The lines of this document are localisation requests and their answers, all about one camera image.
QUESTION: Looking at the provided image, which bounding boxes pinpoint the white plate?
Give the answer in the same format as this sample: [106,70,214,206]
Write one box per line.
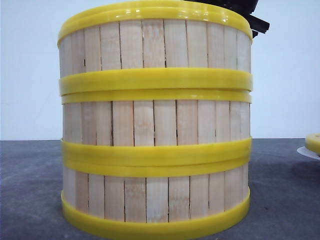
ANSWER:
[297,146,320,160]

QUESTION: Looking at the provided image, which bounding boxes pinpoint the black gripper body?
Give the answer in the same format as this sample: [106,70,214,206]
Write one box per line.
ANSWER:
[179,0,270,39]

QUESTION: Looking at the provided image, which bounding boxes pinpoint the yellow woven steamer lid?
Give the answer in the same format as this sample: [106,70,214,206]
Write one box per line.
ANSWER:
[305,133,320,158]

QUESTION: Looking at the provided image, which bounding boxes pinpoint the front bamboo steamer basket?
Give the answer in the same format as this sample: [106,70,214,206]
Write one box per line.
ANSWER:
[60,159,251,230]

